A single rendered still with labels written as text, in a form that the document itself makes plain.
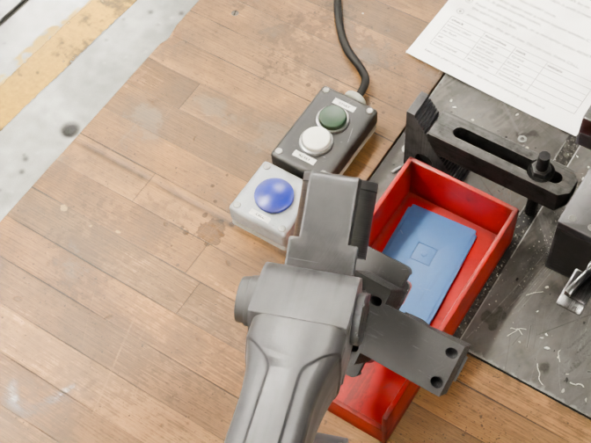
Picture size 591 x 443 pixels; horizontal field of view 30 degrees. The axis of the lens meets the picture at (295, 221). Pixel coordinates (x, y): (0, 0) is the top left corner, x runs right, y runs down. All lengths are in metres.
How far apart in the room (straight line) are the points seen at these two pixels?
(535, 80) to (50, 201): 0.54
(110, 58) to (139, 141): 1.28
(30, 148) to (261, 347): 1.71
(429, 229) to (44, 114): 1.43
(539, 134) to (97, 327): 0.50
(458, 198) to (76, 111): 1.42
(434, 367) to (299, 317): 0.17
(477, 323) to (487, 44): 0.35
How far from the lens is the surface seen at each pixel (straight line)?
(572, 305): 1.00
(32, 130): 2.40
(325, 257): 0.79
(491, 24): 1.29
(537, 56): 1.26
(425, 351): 0.85
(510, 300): 1.09
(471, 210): 1.10
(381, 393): 1.03
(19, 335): 1.11
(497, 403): 1.04
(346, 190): 0.79
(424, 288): 1.08
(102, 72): 2.46
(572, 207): 1.05
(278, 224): 1.09
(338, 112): 1.15
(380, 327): 0.85
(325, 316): 0.71
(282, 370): 0.68
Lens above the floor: 1.86
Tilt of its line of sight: 59 degrees down
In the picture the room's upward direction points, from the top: 5 degrees counter-clockwise
